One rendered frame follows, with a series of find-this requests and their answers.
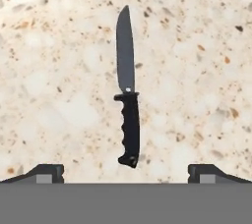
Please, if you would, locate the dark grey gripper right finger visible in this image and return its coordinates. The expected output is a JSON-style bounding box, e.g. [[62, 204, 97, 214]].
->
[[187, 163, 252, 185]]

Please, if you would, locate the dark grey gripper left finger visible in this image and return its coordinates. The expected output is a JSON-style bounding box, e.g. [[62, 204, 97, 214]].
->
[[0, 163, 65, 185]]

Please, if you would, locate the black-handled knife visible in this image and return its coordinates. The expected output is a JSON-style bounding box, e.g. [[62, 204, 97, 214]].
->
[[113, 4, 141, 169]]

